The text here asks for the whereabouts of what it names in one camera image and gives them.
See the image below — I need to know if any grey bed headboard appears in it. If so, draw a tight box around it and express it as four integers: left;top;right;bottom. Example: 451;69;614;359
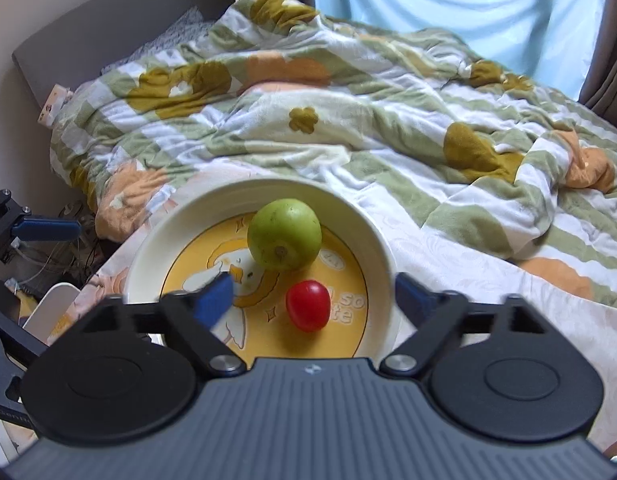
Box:
12;0;234;106

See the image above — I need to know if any green apple in bowl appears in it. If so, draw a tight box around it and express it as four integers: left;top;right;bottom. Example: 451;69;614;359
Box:
248;198;322;272

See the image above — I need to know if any brown right curtain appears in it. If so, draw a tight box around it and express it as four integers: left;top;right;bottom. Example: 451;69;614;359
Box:
579;0;617;128

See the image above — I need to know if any cream duck pattern bowl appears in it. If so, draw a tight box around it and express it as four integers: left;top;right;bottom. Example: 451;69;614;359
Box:
125;178;399;363

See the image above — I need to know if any light blue window cloth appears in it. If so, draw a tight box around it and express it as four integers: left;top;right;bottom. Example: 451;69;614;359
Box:
315;0;605;98

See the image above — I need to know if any white floral tablecloth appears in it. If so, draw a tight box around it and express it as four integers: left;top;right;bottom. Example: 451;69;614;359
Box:
48;169;617;453

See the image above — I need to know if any grey patterned pillow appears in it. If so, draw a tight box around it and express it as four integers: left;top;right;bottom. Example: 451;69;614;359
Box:
100;6;214;75

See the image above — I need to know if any red cherry tomato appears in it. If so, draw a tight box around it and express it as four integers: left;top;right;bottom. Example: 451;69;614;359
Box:
286;280;331;333

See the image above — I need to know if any white chair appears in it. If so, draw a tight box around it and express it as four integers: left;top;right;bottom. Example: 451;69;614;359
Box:
23;283;80;344

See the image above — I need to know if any green striped floral blanket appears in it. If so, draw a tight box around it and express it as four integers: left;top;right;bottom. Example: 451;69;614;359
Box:
50;0;617;308

